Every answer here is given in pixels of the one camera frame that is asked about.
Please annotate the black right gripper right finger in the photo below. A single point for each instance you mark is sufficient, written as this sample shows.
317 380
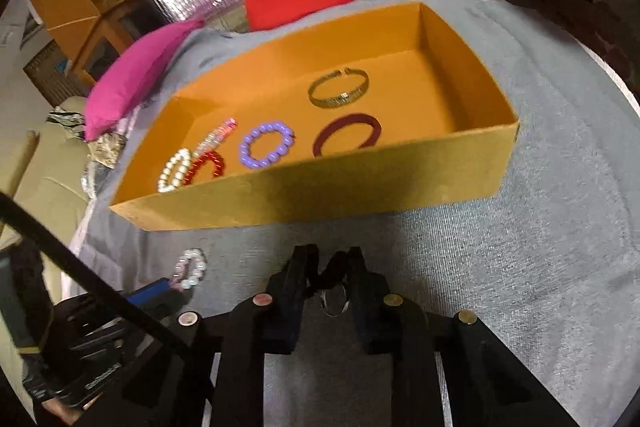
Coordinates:
385 322

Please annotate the orange cardboard tray box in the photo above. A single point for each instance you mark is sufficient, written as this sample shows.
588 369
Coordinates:
383 110

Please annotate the magenta pillow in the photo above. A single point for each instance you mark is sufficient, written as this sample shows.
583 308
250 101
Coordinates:
132 76

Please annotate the patterned crumpled fabric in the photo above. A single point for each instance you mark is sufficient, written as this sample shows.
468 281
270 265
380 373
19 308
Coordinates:
103 153

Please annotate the dark maroon bangle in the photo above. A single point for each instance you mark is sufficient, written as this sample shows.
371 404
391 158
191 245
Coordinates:
360 130

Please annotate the beige leather sofa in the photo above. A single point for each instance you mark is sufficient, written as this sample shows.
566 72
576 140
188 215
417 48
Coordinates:
43 172

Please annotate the gold cuff bangle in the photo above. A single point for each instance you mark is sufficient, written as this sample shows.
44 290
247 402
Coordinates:
339 88

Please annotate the grey bed blanket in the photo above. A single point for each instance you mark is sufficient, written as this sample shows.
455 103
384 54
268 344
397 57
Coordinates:
550 264

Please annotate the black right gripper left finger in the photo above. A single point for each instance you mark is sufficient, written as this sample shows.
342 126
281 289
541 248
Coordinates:
269 322

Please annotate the left hand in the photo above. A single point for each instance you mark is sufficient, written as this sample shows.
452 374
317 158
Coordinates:
68 415

